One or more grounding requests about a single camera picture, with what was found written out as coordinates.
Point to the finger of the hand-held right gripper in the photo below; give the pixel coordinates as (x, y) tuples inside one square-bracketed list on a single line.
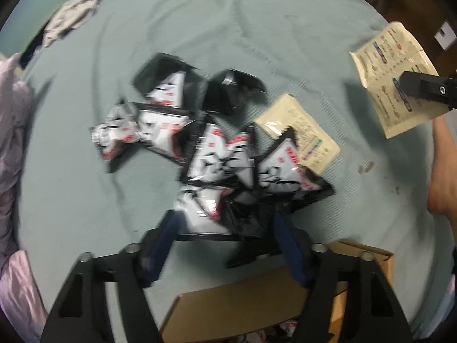
[(428, 87)]

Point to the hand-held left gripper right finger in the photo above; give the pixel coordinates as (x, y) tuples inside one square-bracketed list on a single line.
[(291, 253)]

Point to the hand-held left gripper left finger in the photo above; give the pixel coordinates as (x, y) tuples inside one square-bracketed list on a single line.
[(162, 246)]

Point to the beige printed sachet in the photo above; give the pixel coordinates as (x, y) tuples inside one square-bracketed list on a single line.
[(303, 128), (385, 78)]

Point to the black white snack packet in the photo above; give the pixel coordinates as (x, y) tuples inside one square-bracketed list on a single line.
[(250, 235), (200, 210)]

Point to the brown cardboard box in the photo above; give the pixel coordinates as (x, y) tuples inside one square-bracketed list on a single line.
[(250, 303)]

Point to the pile of black white packets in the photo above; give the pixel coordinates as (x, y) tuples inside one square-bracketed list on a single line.
[(214, 153)]

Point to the brown wooden chair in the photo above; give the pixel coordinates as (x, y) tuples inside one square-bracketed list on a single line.
[(410, 3)]

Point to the person's right foot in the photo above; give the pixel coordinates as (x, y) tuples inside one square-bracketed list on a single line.
[(442, 185)]

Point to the purple duvet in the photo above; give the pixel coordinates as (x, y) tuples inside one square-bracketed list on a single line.
[(14, 150)]

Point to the grey crumpled cloth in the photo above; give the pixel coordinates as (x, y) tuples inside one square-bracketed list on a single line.
[(71, 14)]

